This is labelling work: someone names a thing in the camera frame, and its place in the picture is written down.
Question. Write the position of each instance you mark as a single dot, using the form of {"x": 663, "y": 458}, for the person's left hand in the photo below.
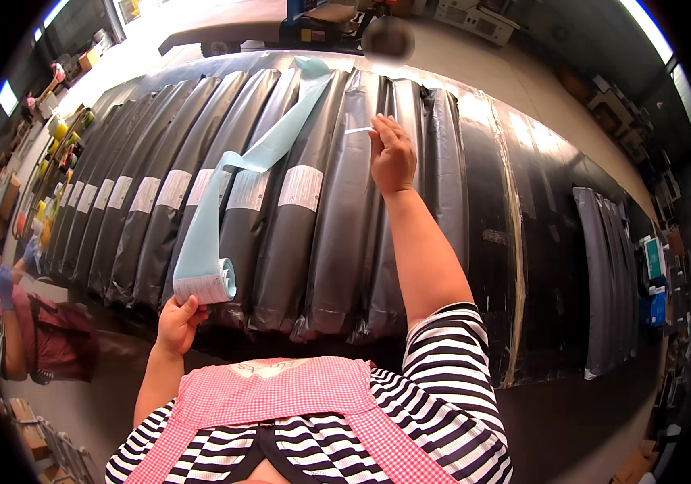
{"x": 175, "y": 330}

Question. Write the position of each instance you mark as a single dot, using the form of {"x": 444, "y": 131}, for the person's right hand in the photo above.
{"x": 395, "y": 163}

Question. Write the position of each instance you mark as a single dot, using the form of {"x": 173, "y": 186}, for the white label sticker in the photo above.
{"x": 357, "y": 129}

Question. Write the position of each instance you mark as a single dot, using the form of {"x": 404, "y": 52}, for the light blue label backing roll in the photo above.
{"x": 201, "y": 242}

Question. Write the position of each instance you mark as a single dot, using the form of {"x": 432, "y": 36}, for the row of grey mailer packages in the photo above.
{"x": 327, "y": 242}

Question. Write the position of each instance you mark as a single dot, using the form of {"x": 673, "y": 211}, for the blue pallet truck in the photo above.
{"x": 321, "y": 24}

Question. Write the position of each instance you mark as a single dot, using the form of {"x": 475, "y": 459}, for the white machine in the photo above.
{"x": 478, "y": 21}

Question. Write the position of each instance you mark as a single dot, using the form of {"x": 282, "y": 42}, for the person's body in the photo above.
{"x": 321, "y": 423}

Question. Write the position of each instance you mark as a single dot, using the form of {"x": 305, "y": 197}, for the rack of coloured tape rolls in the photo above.
{"x": 58, "y": 163}

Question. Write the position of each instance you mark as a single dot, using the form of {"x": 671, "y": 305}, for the beige work table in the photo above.
{"x": 224, "y": 27}

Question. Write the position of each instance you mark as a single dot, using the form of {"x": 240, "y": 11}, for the cluttered storage shelf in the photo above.
{"x": 630, "y": 133}

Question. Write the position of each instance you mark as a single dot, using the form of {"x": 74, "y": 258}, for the small stack of grey mailers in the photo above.
{"x": 605, "y": 284}

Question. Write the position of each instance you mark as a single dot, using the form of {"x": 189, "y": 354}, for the teal and white box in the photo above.
{"x": 654, "y": 257}

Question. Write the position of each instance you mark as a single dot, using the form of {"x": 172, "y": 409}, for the blue box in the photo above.
{"x": 655, "y": 308}

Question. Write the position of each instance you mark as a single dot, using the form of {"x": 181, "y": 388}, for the brown cardboard box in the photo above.
{"x": 634, "y": 466}

